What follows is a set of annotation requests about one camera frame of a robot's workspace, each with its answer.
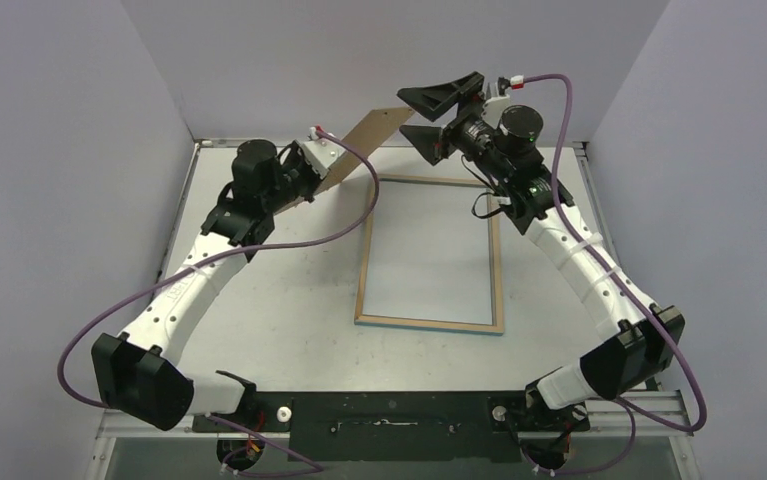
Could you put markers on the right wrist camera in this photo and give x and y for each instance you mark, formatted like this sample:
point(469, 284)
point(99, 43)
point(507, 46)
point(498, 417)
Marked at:
point(498, 95)

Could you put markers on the aluminium front rail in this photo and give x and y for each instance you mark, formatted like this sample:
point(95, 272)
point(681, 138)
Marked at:
point(606, 419)

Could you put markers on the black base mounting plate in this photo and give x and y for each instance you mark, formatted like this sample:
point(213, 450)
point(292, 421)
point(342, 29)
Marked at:
point(410, 426)

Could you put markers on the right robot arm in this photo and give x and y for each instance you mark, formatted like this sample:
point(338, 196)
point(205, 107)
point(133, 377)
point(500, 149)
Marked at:
point(499, 138)

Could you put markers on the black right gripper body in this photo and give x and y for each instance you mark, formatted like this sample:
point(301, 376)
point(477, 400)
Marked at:
point(447, 132)

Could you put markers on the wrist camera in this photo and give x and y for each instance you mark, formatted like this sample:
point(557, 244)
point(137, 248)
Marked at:
point(321, 153)
point(498, 95)

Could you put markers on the wooden picture frame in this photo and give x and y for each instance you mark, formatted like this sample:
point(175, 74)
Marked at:
point(485, 210)

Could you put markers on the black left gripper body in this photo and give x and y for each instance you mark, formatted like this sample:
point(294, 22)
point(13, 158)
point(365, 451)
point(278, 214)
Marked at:
point(298, 177)

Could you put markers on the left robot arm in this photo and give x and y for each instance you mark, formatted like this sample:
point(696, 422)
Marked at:
point(137, 370)

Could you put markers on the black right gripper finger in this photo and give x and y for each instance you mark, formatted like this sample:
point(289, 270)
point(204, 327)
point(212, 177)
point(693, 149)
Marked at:
point(432, 102)
point(430, 142)

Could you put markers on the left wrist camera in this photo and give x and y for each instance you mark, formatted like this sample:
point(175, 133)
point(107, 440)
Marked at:
point(321, 153)

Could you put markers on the brown cardboard backing board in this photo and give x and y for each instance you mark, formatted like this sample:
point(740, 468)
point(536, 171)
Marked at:
point(365, 137)

